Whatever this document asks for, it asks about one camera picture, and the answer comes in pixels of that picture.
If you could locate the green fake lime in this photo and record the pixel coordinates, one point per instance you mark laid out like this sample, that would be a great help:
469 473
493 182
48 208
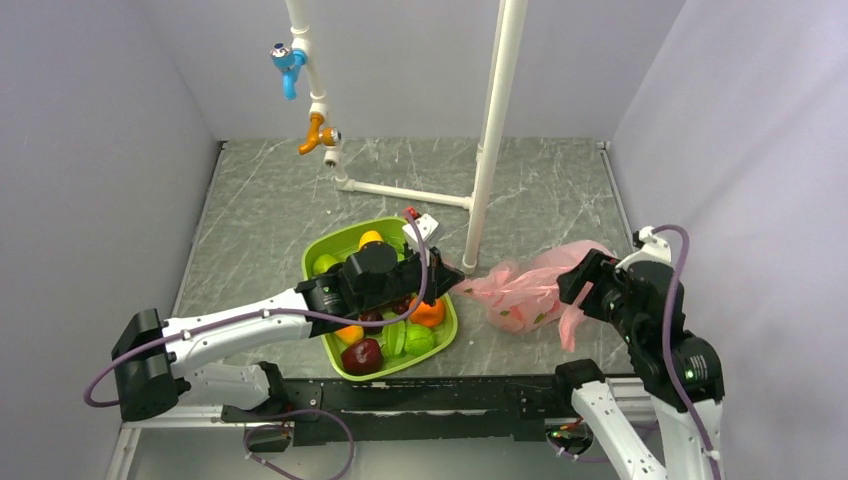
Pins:
418 340

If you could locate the dark red fake apple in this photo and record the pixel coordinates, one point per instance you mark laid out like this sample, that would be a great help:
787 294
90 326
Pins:
362 358

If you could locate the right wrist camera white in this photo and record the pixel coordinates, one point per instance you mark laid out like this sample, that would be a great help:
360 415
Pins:
649 247

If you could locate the blue tap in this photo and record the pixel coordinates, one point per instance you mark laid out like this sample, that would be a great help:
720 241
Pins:
289 62

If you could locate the white pvc pipe frame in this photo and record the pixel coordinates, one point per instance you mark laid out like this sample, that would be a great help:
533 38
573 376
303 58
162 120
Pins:
508 34

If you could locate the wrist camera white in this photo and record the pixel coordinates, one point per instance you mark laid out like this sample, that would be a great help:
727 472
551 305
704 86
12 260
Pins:
649 247
421 230

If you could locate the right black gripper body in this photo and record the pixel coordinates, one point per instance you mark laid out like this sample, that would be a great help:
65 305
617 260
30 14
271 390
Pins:
604 298

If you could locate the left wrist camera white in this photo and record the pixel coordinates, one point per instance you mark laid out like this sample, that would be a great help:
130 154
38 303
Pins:
421 230

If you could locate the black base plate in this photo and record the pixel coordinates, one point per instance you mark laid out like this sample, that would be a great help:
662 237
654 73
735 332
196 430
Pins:
520 407

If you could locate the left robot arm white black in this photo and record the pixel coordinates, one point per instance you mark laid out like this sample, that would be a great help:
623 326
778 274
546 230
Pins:
162 363

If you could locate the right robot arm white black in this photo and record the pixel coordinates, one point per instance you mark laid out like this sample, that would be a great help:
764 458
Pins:
680 371

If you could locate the orange tap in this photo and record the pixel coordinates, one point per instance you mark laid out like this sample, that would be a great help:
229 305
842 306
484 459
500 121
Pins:
319 135

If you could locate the green plastic tray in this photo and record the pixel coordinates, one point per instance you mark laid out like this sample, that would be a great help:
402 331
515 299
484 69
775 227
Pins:
344 243

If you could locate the orange yellow fake mango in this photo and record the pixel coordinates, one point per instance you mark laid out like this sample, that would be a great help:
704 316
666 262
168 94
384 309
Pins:
350 334

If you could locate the dark red fake grapes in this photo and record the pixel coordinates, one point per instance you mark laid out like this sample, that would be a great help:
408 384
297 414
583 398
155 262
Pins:
401 306

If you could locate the orange fake tangerine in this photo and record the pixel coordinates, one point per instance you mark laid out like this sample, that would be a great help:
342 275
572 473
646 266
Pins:
429 316

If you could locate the green fake starfruit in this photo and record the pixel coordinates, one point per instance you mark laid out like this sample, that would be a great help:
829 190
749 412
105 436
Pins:
394 337

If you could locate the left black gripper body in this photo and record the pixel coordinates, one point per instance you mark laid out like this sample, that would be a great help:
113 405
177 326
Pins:
407 280

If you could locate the pink plastic bag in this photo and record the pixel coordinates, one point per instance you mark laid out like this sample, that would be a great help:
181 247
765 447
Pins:
521 298

